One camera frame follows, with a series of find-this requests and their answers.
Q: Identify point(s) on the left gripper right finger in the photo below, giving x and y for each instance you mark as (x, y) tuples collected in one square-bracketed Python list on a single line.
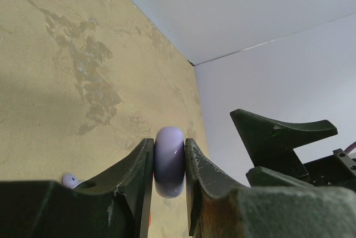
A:
[(219, 206)]

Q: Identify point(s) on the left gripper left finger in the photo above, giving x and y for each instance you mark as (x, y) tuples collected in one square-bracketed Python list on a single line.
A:
[(114, 203)]

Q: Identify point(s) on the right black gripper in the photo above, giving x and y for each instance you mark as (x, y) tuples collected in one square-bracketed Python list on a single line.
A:
[(271, 143)]

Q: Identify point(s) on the purple earbud charging case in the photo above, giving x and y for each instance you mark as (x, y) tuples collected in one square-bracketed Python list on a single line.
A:
[(169, 162)]

